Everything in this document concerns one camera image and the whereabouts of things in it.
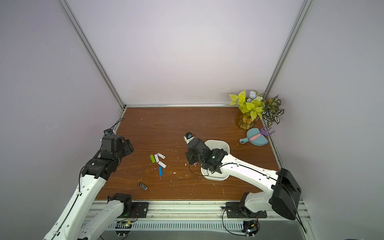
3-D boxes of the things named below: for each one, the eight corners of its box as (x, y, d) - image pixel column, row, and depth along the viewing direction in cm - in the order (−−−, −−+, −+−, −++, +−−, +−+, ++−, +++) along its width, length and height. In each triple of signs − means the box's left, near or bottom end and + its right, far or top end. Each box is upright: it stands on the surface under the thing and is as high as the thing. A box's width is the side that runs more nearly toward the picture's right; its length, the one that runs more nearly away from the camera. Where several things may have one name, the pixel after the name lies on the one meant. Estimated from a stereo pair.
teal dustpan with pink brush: (240, 146, 99) (241, 144, 97) (237, 130, 108) (237, 128, 106) (268, 146, 99) (269, 144, 97) (262, 129, 107) (263, 128, 106)
